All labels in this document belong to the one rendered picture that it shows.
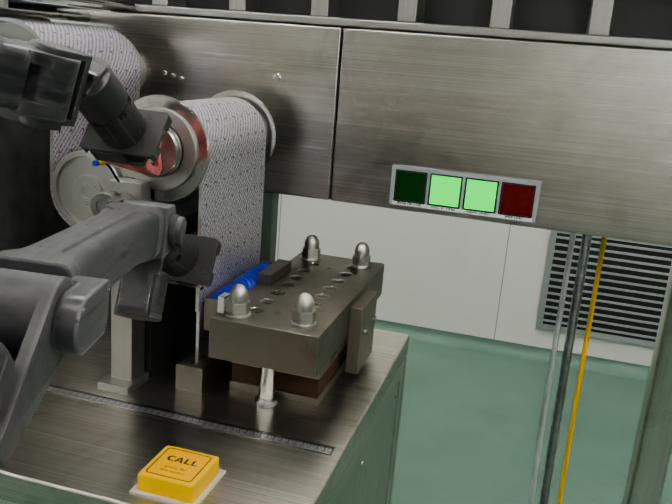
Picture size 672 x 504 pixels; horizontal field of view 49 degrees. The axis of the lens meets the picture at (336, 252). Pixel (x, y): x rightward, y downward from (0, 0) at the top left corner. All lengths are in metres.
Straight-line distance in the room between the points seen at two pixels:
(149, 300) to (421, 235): 2.91
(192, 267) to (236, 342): 0.12
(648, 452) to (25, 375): 1.31
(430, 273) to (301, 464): 2.86
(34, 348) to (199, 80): 0.98
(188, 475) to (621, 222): 0.78
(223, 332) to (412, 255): 2.76
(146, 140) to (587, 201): 0.71
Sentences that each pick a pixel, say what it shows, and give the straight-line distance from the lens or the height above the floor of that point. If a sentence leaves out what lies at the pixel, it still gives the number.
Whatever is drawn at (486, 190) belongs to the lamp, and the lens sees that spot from 1.26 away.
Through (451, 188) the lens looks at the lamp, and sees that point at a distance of 1.27.
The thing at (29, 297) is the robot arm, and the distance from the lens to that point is 0.48.
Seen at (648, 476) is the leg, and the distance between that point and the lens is 1.62.
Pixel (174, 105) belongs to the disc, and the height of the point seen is 1.31.
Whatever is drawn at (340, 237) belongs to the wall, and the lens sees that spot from 3.82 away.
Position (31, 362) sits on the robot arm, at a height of 1.21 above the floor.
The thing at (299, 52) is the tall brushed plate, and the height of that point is 1.39.
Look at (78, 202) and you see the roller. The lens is 1.15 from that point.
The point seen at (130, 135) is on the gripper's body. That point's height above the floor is 1.28.
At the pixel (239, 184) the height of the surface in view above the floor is 1.19.
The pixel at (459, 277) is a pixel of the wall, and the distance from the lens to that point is 3.74.
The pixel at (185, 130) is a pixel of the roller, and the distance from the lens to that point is 1.04.
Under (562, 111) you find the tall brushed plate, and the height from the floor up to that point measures 1.33.
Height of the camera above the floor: 1.40
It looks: 15 degrees down
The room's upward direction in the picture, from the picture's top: 5 degrees clockwise
